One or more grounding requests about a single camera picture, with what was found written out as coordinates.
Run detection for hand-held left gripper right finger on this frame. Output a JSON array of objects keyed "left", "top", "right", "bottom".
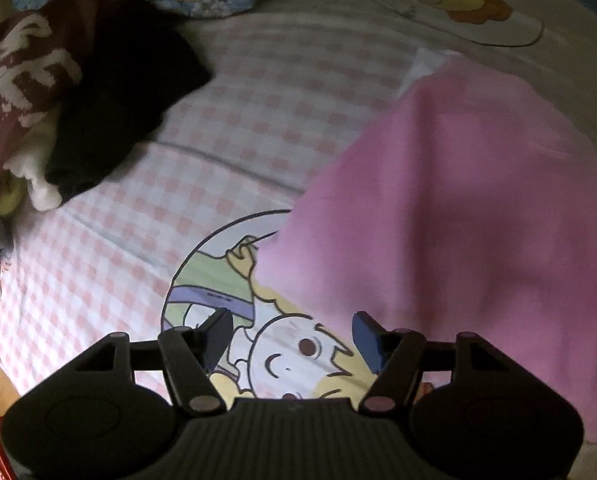
[{"left": 353, "top": 311, "right": 529, "bottom": 415}]

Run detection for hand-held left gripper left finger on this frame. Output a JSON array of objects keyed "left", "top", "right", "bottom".
[{"left": 53, "top": 308, "right": 234, "bottom": 416}]

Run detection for pink garment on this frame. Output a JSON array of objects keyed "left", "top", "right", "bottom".
[{"left": 256, "top": 52, "right": 597, "bottom": 447}]

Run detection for pink checked cartoon bedsheet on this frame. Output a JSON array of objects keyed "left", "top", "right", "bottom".
[{"left": 0, "top": 0, "right": 597, "bottom": 447}]

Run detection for black garment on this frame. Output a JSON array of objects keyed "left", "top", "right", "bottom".
[{"left": 46, "top": 0, "right": 213, "bottom": 209}]

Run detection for yellow-green garment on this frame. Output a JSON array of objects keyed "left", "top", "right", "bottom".
[{"left": 0, "top": 179, "right": 25, "bottom": 217}]

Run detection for maroon white printed garment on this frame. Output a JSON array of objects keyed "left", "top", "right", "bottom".
[{"left": 0, "top": 0, "right": 135, "bottom": 222}]

